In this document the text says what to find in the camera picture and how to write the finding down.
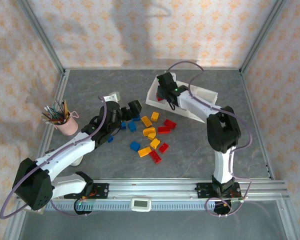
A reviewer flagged white three-compartment tray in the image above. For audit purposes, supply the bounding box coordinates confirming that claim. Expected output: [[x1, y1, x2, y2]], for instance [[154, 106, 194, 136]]
[[144, 74, 219, 124]]

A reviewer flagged pink cup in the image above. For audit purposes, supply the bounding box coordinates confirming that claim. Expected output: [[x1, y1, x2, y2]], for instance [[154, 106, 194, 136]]
[[53, 110, 80, 136]]

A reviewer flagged brown wooden pencil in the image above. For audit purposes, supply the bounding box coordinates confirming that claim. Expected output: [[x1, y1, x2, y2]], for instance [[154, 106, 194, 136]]
[[62, 99, 69, 120]]

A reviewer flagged blue grey pen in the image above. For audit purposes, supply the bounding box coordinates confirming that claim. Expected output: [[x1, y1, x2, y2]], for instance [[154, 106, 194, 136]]
[[55, 99, 65, 120]]

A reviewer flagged dark green pen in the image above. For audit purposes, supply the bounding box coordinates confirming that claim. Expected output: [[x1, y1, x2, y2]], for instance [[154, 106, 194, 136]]
[[52, 103, 63, 121]]

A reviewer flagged silver grey pen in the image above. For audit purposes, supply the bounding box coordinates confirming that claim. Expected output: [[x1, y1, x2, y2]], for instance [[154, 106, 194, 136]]
[[44, 106, 62, 121]]

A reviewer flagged black pen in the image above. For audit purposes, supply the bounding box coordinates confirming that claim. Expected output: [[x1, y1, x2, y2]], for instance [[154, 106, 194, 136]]
[[41, 112, 63, 123]]

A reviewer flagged black round base socket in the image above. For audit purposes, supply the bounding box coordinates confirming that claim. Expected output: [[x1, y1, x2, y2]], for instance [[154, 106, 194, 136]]
[[213, 199, 233, 216], [74, 199, 94, 216]]

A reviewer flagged white digital timer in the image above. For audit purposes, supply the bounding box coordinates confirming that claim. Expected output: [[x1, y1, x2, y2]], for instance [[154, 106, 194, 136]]
[[129, 197, 152, 213]]

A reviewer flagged brown framed card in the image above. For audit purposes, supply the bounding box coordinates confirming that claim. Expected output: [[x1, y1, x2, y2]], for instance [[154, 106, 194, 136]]
[[23, 204, 45, 216]]

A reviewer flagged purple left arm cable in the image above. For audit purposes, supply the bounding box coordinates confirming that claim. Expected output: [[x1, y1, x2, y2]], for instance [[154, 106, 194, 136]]
[[0, 96, 108, 220]]

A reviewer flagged aluminium frame rail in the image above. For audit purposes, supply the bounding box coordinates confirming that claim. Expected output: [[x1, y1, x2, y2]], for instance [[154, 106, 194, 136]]
[[239, 70, 276, 181], [28, 69, 71, 181]]

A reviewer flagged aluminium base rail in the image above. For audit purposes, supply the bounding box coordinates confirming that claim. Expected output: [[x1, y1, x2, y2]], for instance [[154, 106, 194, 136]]
[[16, 177, 290, 201]]

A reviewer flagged grey slotted cable duct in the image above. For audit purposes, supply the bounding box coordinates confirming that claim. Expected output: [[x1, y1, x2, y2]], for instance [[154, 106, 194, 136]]
[[43, 200, 217, 213]]

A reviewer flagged aluminium frame post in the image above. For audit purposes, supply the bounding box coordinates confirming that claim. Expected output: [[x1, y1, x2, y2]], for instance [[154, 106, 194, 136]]
[[239, 0, 290, 76], [16, 0, 67, 76]]

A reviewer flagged aluminium frame leg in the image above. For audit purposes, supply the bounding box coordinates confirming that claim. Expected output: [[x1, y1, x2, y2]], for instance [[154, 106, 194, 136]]
[[276, 198, 300, 240], [2, 199, 28, 240]]

